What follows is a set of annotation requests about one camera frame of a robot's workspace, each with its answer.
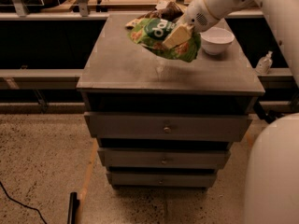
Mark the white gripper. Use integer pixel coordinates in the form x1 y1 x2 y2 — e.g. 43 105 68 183
163 0 221 49

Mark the green rice chip bag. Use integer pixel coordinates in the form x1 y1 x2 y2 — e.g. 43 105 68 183
128 18 201 63

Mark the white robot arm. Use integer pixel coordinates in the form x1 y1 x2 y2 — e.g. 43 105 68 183
178 0 299 224

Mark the brown chip bag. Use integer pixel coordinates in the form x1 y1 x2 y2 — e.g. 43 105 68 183
124 0 185 30

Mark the white bowl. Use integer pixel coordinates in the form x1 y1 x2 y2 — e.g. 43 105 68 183
201 27 235 55

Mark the clear sanitizer bottle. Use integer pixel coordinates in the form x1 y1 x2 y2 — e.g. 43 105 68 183
255 51 273 75

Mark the grey drawer cabinet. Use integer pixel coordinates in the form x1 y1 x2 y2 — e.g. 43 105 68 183
77 14 264 175

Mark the black office chair base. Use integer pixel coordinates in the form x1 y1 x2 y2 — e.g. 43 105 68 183
253 101 284 124

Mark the top grey drawer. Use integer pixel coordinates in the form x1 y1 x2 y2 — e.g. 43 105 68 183
84 112 251 142

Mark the grey drawer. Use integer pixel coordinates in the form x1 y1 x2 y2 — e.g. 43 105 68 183
107 172 217 188
98 147 231 170
84 112 251 142

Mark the middle grey drawer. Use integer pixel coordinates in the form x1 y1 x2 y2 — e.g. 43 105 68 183
98 147 231 170

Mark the bottom grey drawer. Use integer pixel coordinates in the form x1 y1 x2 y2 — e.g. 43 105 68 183
107 172 217 188

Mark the black floor bar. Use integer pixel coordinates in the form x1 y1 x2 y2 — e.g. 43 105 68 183
67 192 79 224

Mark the black floor cable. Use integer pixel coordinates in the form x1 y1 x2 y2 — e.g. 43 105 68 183
0 180 49 224

